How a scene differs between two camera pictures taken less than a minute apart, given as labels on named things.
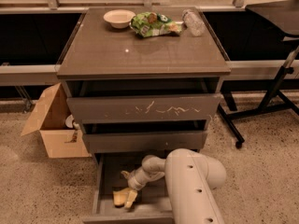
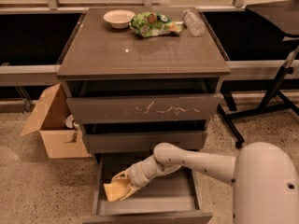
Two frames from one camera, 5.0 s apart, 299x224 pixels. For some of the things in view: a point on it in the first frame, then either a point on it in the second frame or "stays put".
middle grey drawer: x=143 y=142 stays put
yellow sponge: x=124 y=197 to x=115 y=189
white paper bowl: x=119 y=19 stays put
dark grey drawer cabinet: x=133 y=94 stays put
